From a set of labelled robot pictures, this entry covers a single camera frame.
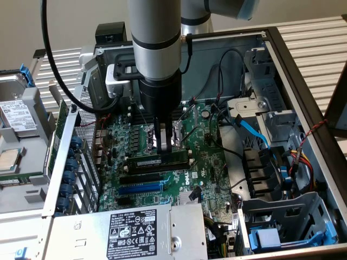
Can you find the blue expansion slot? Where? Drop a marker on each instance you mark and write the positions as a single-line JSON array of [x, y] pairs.
[[141, 188]]

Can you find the long black expansion slot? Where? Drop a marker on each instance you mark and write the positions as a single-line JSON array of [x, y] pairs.
[[139, 178]]

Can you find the open metal PC case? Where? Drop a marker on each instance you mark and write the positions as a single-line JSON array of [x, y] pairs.
[[200, 54]]

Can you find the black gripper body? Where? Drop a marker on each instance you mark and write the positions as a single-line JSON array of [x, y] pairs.
[[160, 94]]

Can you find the RAM slot white latches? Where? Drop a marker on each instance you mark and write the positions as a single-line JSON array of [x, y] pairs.
[[151, 166], [141, 155], [136, 117], [136, 109]]

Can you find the grey disk bay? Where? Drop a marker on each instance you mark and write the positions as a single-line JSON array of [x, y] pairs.
[[306, 214]]

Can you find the silver chipset heatsink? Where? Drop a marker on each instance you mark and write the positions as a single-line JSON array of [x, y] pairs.
[[183, 197]]

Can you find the silver disk bay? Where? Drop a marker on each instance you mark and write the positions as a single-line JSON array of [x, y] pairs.
[[273, 86]]

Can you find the silver coin battery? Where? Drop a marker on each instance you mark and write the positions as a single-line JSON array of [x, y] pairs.
[[206, 113]]

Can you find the green motherboard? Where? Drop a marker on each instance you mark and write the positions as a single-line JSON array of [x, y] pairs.
[[203, 157]]

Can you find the silver power supply black label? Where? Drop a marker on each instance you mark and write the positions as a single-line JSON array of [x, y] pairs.
[[81, 235]]

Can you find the grey parts rack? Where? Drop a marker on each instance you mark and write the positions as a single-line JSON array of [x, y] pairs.
[[32, 151]]

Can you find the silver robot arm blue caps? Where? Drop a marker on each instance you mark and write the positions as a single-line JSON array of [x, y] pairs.
[[154, 21]]

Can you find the green graphics card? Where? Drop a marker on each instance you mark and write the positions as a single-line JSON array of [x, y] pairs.
[[61, 127]]

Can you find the CPU socket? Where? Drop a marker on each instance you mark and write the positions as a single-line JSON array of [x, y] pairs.
[[175, 132]]

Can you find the silver CPU chip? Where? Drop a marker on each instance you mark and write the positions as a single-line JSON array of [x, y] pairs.
[[8, 158]]

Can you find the silver hard disk white label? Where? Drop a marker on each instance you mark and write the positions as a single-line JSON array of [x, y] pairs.
[[16, 116]]

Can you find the blue disk carrier bracket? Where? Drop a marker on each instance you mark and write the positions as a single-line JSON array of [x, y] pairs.
[[27, 75]]

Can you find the short black expansion slot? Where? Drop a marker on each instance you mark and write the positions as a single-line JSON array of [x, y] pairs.
[[123, 201]]

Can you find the green RAM stick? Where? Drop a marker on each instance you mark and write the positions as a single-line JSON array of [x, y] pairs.
[[11, 181], [146, 162]]

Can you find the dark flat panel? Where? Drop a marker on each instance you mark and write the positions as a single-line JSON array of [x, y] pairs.
[[339, 108]]

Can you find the thin metal locking lever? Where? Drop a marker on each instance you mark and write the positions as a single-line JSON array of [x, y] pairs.
[[189, 134]]

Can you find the wrist camera silver mount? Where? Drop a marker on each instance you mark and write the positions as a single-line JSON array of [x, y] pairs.
[[114, 81]]

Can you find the blue case latch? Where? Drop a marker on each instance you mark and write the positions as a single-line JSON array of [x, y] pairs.
[[21, 253]]

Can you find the black box device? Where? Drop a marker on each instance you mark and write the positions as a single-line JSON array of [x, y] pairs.
[[111, 32]]

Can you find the black fan shroud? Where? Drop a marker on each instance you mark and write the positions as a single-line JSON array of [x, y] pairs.
[[257, 168]]

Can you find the blue card retention clip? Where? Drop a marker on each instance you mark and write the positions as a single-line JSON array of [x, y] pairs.
[[76, 142], [70, 153], [58, 214], [63, 203], [69, 176], [66, 190], [71, 164]]

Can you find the blue disk tray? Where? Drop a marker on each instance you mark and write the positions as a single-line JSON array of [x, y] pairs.
[[268, 238]]

